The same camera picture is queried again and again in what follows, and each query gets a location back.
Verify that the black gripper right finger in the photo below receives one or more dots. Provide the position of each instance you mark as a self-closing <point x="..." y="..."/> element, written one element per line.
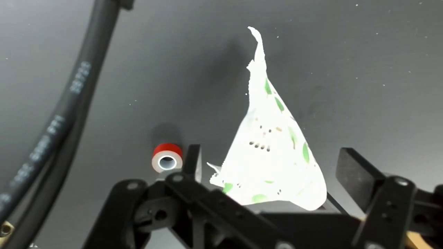
<point x="393" y="212"/>

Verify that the red tape roll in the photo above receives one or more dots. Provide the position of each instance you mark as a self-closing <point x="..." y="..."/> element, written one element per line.
<point x="163" y="153"/>

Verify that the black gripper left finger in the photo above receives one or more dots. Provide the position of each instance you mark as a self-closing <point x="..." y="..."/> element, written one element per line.
<point x="185" y="212"/>

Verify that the white cloth with green print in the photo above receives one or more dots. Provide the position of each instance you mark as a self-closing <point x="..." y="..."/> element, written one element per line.
<point x="272" y="157"/>

